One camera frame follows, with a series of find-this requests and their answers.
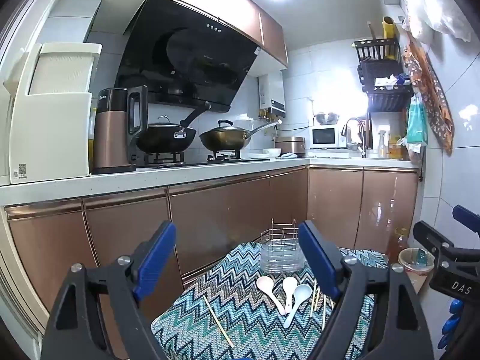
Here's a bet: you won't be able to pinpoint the white rice dispenser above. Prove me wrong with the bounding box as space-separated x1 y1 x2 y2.
4 43 103 185

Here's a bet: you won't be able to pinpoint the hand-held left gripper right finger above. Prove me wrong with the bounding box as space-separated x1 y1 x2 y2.
298 220 434 360

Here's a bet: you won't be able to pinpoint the brown rice cooker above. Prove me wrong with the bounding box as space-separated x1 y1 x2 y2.
274 136 307 158

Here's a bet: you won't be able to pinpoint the white microwave oven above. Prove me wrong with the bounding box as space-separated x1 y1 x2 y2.
309 125 347 149

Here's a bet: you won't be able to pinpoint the floral brown apron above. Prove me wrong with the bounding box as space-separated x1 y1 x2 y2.
402 30 455 156

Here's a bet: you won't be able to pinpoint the golden wok with lid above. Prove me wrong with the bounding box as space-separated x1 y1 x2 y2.
199 119 282 151

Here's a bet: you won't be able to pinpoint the black wall rack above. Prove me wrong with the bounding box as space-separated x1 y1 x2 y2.
352 38 413 113

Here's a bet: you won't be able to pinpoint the steel kitchen faucet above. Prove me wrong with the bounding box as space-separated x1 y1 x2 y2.
342 117 367 159

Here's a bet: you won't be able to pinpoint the black gas stove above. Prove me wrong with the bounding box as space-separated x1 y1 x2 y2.
137 149 271 169

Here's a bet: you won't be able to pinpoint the copper base cabinets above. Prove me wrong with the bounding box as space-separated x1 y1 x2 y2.
4 165 419 332

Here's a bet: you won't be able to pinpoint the teal hanging bag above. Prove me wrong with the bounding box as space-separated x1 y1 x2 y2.
406 97 429 145

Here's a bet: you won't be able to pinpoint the yellow tube on rack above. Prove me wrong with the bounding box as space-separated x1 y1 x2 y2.
382 16 398 61

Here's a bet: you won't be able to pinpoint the amber oil bottle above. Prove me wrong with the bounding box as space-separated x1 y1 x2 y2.
390 227 410 268

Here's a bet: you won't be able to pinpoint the zigzag patterned cloth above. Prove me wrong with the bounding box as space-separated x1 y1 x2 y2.
151 241 389 360

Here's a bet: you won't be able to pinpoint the clear plastic bags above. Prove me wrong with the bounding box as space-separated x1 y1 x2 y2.
397 0 472 43

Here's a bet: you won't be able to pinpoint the white soup spoon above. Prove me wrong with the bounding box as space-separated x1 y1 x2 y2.
282 277 299 313
257 276 286 315
283 284 313 329

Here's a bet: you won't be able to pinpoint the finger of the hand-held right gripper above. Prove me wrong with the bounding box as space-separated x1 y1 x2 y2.
412 220 456 261
452 205 480 229

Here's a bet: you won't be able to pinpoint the black wok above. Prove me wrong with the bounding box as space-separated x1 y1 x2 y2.
136 102 211 154

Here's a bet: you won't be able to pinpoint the person's right hand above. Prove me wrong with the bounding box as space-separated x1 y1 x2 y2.
438 298 463 349

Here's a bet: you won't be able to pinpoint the yellow detergent bottle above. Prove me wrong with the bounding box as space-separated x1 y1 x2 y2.
388 133 408 160

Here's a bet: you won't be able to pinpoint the lidded drink cup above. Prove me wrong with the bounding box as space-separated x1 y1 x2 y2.
397 247 436 294

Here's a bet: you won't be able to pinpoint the yellow cooking oil bottle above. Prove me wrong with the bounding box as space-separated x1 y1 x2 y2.
88 107 97 171

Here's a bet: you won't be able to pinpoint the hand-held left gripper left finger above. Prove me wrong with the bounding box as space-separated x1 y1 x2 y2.
40 220 177 360

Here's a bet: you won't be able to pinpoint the white water heater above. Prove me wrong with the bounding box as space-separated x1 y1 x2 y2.
259 71 287 116

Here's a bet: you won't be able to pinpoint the clear utensil holder wire frame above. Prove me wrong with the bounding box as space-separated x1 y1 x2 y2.
260 217 306 274

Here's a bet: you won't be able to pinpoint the black range hood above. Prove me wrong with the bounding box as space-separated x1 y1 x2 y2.
114 0 262 113

